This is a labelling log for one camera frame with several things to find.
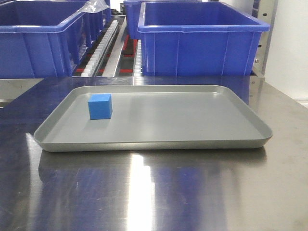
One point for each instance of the blue foam cube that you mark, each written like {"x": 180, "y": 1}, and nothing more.
{"x": 100, "y": 106}

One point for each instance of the grey metal tray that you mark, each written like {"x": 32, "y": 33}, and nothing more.
{"x": 154, "y": 117}

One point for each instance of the white roller track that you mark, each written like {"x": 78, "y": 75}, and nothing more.
{"x": 93, "y": 66}

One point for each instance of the blue bin front right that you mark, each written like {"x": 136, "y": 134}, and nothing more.
{"x": 229, "y": 49}

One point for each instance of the blue bin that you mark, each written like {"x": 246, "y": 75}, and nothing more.
{"x": 132, "y": 19}
{"x": 229, "y": 49}
{"x": 98, "y": 20}
{"x": 42, "y": 38}

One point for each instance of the blue bin rear right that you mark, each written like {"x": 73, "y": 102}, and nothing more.
{"x": 132, "y": 19}

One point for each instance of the blue bin rear left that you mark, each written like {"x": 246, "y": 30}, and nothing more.
{"x": 98, "y": 20}

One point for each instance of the clear plastic bag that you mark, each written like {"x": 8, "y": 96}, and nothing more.
{"x": 94, "y": 6}

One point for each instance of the blue bin front left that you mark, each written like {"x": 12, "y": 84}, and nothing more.
{"x": 42, "y": 38}

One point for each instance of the steel shelf front rail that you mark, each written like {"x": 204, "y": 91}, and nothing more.
{"x": 10, "y": 89}

